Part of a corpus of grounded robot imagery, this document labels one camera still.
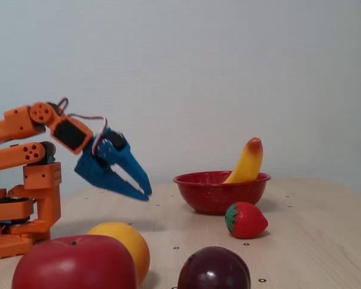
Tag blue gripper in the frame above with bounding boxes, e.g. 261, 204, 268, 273
74, 127, 153, 202

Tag yellow toy banana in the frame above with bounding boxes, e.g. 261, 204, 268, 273
222, 137, 264, 185

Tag red speckled enamel bowl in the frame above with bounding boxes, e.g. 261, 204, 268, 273
172, 170, 272, 216

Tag toy orange fruit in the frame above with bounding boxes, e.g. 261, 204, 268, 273
86, 221, 152, 287

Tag red toy apple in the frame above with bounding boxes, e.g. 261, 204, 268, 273
11, 234, 140, 289

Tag dark purple toy plum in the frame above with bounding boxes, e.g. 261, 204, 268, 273
177, 246, 252, 289

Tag red toy strawberry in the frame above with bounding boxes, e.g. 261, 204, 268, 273
224, 201, 269, 240

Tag red white black servo cable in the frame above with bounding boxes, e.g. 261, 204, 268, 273
57, 97, 109, 156

